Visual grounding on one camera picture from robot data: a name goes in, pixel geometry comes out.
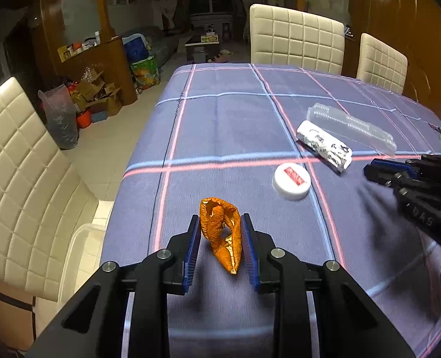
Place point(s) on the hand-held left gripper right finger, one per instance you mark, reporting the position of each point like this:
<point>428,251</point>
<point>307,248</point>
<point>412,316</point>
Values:
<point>251,253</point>

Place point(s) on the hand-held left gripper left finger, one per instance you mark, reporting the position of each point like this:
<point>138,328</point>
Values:
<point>191,253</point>

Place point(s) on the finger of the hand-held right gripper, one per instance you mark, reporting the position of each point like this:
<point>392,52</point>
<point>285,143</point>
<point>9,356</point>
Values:
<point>390,165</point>
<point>382,177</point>

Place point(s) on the orange foil wrapper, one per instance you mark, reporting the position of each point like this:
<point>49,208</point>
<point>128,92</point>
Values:
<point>213,227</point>

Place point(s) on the clear plastic cup sleeve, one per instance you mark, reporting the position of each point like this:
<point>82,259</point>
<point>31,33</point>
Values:
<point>354,126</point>

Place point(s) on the small dark object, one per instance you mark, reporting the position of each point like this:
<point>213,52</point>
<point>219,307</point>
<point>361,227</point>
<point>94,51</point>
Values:
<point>435,127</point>

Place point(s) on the white round lid red label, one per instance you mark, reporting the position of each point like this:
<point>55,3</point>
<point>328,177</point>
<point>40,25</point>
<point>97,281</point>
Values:
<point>291,191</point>

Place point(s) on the narrow cream quilted chair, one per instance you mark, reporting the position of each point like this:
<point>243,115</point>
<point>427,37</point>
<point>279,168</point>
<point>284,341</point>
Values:
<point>381,63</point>

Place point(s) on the purple plaid tablecloth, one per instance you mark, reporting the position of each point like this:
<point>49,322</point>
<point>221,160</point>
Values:
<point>224,138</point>

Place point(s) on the wooden wardrobe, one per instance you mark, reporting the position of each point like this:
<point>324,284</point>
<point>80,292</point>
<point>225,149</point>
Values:
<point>403,18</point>

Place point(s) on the wide cream quilted chair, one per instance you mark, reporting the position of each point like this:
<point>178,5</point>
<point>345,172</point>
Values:
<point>295,37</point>

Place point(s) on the orange bucket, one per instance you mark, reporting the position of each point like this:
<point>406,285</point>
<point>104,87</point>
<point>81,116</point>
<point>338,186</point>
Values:
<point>83,120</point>

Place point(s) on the grey plastic bag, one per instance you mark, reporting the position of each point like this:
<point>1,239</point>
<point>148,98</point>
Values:
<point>62,123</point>

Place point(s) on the large cream quilted chair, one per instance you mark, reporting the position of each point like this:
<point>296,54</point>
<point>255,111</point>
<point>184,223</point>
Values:
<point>23,179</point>

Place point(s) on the pile of cardboard boxes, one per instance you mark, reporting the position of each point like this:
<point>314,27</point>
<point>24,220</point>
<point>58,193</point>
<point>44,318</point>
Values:
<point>97,93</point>

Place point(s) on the colourful woven bag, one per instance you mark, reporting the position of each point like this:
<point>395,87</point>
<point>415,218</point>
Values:
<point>145,72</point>

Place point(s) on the wooden partition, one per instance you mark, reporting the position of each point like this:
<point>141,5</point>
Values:
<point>112,63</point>

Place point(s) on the dark coffee table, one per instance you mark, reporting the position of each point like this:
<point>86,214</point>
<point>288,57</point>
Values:
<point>202,44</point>

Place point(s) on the grey sofa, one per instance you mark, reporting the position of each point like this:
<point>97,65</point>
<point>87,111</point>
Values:
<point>164,44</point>

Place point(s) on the blue bag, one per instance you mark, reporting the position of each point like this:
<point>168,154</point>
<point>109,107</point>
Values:
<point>135,48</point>

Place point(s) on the row of small shelf bottles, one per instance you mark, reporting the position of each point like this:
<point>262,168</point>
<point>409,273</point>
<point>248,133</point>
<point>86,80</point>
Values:
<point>78,46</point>

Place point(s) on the dark window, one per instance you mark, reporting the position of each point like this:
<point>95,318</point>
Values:
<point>211,0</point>

